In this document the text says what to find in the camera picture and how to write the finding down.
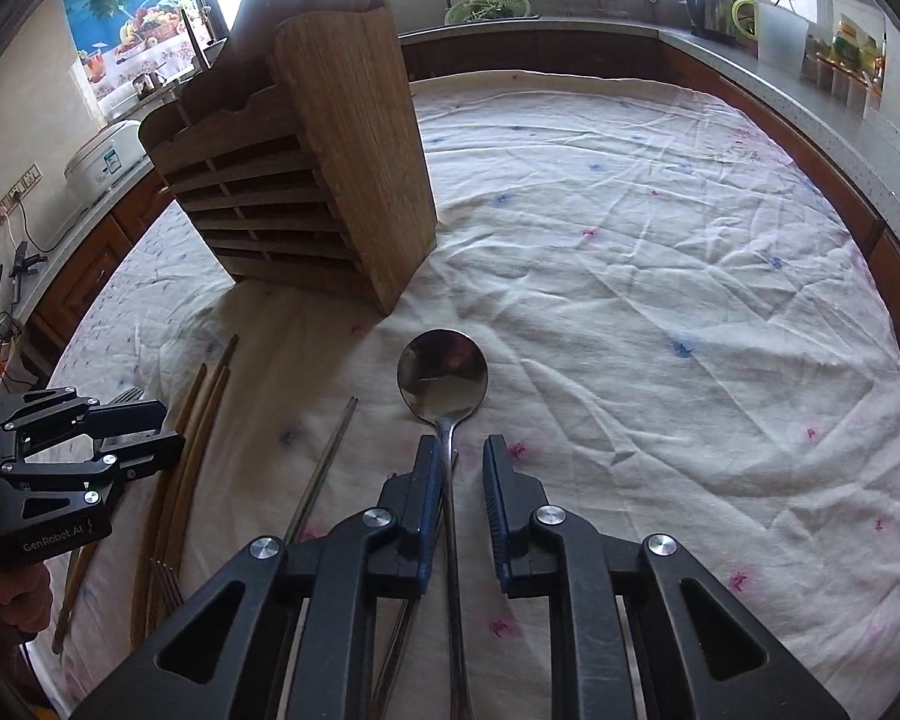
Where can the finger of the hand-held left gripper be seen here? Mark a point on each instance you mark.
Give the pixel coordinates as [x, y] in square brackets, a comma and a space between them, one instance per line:
[131, 416]
[146, 456]

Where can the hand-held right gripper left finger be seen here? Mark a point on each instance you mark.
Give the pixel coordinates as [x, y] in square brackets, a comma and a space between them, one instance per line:
[427, 484]

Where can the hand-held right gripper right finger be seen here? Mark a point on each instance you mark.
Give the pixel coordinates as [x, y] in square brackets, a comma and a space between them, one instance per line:
[495, 499]

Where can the metal fork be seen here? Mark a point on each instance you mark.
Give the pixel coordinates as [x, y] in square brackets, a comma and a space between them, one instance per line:
[166, 585]
[124, 395]

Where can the wooden chopstick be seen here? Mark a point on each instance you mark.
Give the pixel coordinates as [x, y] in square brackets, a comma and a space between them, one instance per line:
[225, 356]
[144, 577]
[71, 600]
[197, 450]

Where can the metal spoon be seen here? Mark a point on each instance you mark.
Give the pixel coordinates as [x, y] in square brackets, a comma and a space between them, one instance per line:
[442, 375]

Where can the wooden utensil holder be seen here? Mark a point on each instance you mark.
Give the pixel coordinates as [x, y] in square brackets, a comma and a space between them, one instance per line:
[345, 150]

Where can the person's left hand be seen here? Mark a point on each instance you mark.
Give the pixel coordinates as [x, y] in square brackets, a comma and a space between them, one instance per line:
[15, 600]

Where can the small black device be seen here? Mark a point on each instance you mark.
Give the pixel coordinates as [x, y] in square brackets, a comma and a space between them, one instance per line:
[26, 262]

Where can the white rice cooker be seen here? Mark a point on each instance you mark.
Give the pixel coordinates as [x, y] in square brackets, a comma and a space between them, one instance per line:
[105, 161]

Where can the white dotted tablecloth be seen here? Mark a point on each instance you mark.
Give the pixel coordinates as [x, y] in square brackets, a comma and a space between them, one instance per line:
[645, 277]

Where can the steel cup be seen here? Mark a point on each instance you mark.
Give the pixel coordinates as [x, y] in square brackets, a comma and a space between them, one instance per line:
[150, 81]

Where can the green colander with vegetables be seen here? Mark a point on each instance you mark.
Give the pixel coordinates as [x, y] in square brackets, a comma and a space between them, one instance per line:
[487, 7]

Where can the steel electric kettle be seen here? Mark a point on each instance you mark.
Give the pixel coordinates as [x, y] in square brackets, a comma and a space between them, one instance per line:
[709, 11]

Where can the row of condiment bottles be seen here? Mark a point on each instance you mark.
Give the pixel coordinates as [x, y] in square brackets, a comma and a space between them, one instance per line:
[844, 86]

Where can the green plastic basket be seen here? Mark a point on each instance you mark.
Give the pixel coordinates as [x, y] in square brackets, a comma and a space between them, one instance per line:
[746, 19]

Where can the white plastic jug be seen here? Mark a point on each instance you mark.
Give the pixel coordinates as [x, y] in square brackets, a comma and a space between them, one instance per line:
[784, 37]

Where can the wall power strip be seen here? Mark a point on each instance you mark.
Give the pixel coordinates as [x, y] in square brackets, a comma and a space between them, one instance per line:
[16, 191]

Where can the fruit wall poster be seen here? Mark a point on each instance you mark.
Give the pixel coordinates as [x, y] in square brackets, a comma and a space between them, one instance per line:
[127, 7]

